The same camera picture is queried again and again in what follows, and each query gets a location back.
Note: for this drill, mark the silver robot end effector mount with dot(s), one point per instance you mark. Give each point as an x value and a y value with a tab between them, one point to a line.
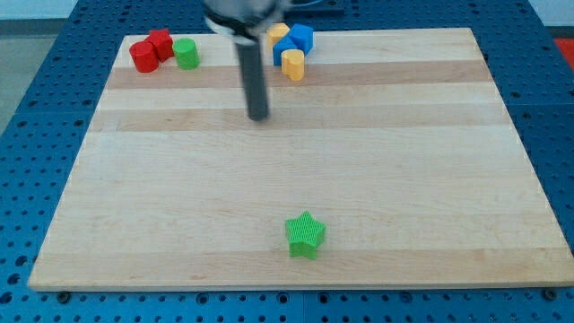
243	21

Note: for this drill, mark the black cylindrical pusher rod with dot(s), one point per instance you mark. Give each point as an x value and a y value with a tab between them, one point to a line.
253	78

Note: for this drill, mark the green star block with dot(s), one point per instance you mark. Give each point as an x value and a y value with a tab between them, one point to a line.
304	235

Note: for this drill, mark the red star block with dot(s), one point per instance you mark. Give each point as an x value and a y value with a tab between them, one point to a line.
162	43

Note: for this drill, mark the yellow block behind blue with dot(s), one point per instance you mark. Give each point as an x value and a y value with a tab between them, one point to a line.
276	32

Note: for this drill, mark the blue block front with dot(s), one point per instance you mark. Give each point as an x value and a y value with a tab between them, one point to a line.
283	44

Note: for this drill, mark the yellow heart block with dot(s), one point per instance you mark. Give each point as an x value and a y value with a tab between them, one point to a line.
293	64

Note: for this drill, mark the blue cube block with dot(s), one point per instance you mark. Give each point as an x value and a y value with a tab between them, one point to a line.
302	36

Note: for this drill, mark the green cylinder block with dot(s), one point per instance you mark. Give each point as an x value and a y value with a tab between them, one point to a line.
186	53

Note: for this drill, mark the red cylinder block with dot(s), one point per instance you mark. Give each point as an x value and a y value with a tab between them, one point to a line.
144	56

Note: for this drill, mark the wooden board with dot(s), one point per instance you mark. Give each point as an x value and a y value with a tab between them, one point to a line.
398	141

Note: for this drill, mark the blue perforated table frame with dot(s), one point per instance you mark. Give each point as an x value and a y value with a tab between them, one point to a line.
39	146

